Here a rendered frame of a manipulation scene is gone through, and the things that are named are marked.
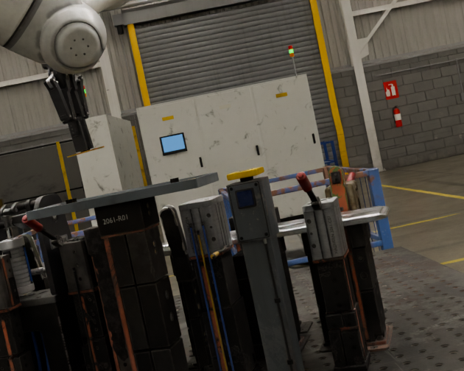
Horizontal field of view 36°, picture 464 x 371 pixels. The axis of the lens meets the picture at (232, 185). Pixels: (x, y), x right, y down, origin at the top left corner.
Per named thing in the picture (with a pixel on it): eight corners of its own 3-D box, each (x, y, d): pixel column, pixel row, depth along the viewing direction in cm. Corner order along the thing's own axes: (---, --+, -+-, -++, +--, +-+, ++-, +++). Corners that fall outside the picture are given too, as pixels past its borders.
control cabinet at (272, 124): (166, 251, 971) (128, 75, 959) (166, 246, 1025) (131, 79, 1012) (335, 214, 986) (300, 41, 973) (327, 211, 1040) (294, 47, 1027)
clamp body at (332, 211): (377, 354, 155) (345, 193, 153) (373, 373, 144) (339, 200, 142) (334, 359, 157) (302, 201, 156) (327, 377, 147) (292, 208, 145)
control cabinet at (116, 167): (124, 242, 1208) (93, 101, 1196) (155, 235, 1208) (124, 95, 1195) (98, 265, 969) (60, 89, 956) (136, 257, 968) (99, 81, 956)
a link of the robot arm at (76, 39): (113, 12, 119) (40, -34, 113) (135, 29, 103) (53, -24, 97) (73, 79, 121) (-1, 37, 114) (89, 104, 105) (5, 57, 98)
